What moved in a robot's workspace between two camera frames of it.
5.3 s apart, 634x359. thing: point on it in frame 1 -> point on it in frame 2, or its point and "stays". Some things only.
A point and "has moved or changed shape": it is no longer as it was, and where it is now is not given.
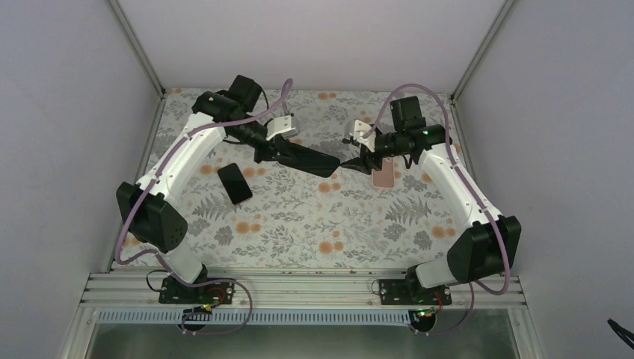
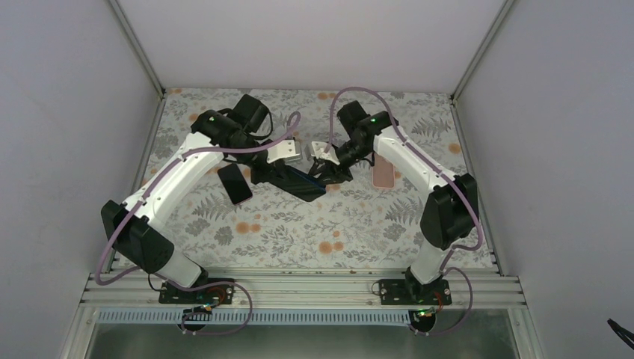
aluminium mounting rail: (106, 289) stays
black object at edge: (618, 329) stays
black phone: (309, 160) has moved or changed shape
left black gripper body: (273, 146) -> (258, 173)
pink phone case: (385, 177) stays
